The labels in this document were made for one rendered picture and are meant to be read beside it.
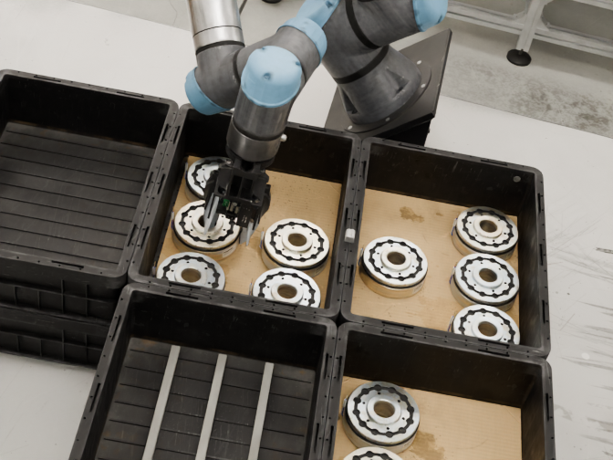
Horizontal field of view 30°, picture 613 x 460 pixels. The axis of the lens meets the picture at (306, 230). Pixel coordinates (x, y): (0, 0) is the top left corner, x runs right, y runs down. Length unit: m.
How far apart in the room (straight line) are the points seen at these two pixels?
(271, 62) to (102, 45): 0.89
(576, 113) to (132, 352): 2.26
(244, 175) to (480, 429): 0.48
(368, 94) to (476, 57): 1.75
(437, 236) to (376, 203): 0.12
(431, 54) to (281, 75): 0.65
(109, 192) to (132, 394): 0.40
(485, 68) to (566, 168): 1.44
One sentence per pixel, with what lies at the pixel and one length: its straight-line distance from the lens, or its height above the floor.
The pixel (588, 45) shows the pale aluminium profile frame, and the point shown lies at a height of 0.13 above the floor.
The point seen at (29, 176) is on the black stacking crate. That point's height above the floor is 0.83.
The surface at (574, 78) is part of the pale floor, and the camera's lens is 3.79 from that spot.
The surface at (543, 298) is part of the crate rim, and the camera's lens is 1.70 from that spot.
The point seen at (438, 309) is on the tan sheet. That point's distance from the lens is 1.77.
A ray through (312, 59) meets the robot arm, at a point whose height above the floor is 1.16.
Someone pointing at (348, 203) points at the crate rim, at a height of 0.93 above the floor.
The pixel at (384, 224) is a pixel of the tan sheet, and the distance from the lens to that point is 1.87.
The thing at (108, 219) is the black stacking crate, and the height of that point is 0.83.
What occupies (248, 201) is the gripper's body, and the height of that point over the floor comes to 0.99.
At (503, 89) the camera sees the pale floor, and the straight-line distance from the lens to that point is 3.64.
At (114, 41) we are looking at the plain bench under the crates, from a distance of 2.38.
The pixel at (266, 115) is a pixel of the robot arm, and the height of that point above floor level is 1.14.
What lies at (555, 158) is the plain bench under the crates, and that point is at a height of 0.70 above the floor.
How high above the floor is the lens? 2.12
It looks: 45 degrees down
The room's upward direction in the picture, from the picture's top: 11 degrees clockwise
